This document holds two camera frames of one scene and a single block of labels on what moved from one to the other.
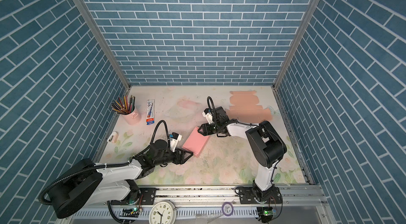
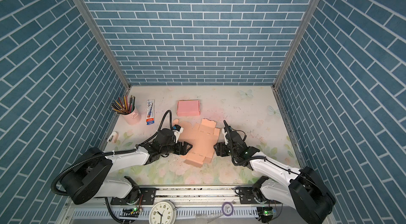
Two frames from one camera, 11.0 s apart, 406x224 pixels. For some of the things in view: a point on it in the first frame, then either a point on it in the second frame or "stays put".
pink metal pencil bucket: [133, 118] stays put
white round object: [113, 137] stays put
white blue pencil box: [150, 118] stays put
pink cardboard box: [195, 142] → [188, 108]
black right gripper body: [217, 126] → [232, 152]
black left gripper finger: [180, 156] → [183, 148]
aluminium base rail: [296, 205] stays put
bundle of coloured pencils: [123, 108] stays put
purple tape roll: [230, 214] stays put
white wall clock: [163, 212] stays put
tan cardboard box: [244, 108] → [203, 136]
